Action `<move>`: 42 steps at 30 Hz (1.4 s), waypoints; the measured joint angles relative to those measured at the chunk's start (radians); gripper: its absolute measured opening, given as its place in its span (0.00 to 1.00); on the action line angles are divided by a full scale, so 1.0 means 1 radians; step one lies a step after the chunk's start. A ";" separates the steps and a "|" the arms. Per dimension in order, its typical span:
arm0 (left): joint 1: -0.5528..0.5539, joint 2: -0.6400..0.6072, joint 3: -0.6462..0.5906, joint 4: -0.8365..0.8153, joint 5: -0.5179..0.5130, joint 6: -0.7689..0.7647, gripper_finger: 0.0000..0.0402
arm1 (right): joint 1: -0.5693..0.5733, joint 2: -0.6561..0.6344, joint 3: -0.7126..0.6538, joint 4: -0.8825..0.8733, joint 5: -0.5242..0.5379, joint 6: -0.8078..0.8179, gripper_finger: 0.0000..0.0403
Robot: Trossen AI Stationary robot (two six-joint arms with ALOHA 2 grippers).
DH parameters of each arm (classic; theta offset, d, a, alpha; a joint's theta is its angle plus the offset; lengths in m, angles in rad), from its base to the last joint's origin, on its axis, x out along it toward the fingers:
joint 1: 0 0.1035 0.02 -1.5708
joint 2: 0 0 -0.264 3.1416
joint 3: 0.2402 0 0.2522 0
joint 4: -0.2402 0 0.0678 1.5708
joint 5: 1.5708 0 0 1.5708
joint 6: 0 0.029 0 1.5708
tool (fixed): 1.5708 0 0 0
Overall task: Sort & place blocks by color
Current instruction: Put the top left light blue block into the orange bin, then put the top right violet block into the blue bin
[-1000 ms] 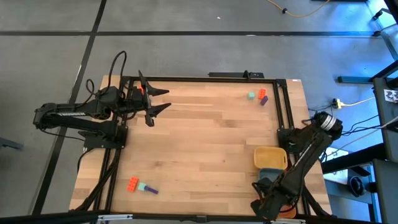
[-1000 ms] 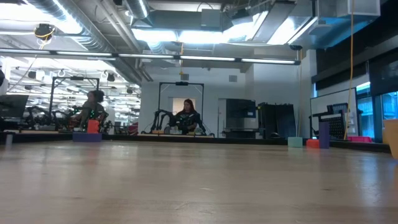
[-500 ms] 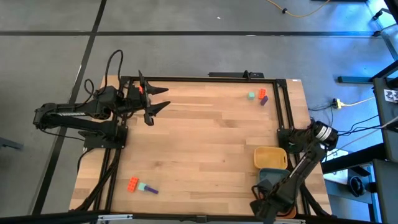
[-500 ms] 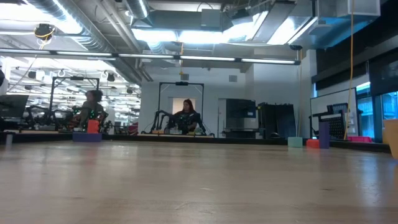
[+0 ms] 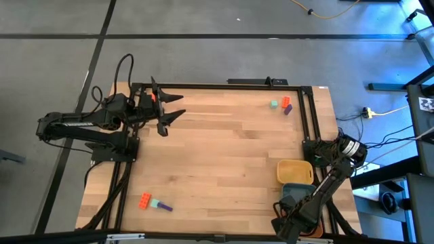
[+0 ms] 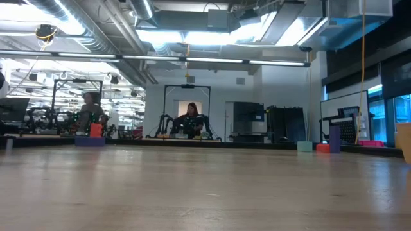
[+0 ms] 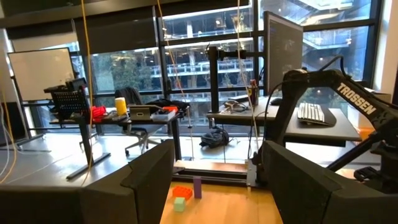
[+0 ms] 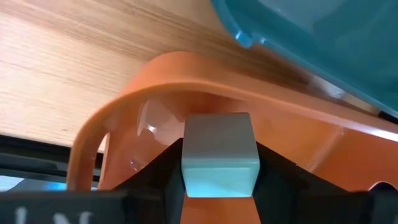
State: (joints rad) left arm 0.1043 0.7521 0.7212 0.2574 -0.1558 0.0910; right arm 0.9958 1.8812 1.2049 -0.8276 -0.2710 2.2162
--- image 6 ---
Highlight mint green cube block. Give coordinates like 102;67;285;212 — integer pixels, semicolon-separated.
297;141;313;153

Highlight purple rectangular block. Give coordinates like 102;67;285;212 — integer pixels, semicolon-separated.
329;124;342;154
74;137;106;148

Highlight long LED light bar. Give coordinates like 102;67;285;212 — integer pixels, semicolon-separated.
0;49;311;68

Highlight black standing panels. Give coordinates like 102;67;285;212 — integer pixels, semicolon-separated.
265;105;306;144

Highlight dark grey ceiling box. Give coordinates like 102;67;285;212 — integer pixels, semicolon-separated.
207;8;230;33

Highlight white whiteboard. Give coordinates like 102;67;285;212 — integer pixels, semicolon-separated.
320;90;370;144

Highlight black pegboard cart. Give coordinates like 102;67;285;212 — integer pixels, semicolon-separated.
319;106;361;144

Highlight pink plastic bin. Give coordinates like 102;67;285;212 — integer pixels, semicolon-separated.
358;139;385;148

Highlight black computer monitor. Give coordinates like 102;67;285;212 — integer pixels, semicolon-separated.
0;97;31;123

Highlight grey ceiling air unit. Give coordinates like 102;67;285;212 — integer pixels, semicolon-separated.
297;0;394;52

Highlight yellow plastic bin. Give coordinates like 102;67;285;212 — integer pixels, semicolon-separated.
394;122;411;165

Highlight black background station frame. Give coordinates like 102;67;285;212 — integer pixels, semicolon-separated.
162;83;212;141
50;78;104;137

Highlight silver ventilation duct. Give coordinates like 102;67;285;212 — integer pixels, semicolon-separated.
27;0;152;88

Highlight black ceiling cable reel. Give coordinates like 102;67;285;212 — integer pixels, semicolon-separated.
34;23;59;43

